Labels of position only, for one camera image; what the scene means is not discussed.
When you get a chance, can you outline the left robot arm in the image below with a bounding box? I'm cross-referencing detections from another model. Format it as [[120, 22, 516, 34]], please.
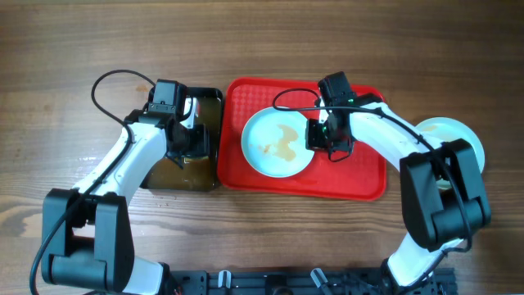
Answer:
[[29, 79, 210, 294]]

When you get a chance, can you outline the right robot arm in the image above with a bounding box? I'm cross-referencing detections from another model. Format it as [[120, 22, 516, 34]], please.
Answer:
[[305, 72, 491, 294]]

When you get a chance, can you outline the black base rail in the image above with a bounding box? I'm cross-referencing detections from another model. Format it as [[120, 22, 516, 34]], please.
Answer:
[[163, 266, 456, 295]]

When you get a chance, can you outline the black water basin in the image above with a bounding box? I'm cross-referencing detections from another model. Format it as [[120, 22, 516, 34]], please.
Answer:
[[140, 87, 224, 192]]

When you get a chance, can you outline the red plastic tray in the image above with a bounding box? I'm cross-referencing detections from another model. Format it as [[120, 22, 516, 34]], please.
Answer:
[[217, 77, 386, 202]]

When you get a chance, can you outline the white plate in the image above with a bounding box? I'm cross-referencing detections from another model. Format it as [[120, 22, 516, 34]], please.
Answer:
[[415, 117, 486, 172], [241, 107, 314, 178]]

